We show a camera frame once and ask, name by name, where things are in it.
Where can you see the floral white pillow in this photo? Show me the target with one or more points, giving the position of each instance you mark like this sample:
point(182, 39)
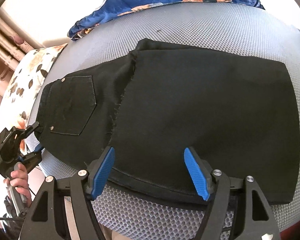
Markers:
point(25, 84)

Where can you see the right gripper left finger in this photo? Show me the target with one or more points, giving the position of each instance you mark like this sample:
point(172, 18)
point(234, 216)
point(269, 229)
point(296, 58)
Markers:
point(46, 218)

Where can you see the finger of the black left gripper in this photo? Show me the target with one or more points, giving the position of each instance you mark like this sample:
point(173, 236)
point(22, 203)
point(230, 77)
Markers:
point(28, 130)
point(38, 149)

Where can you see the left hand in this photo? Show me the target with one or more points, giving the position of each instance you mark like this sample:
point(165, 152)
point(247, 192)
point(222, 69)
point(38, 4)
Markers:
point(20, 182)

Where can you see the grey mesh mattress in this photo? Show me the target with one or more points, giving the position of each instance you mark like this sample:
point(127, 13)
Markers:
point(233, 28)

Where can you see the black pants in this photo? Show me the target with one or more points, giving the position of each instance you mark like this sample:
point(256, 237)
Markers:
point(238, 112)

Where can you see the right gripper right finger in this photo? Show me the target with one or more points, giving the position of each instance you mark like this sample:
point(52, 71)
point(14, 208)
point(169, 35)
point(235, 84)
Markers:
point(253, 218)

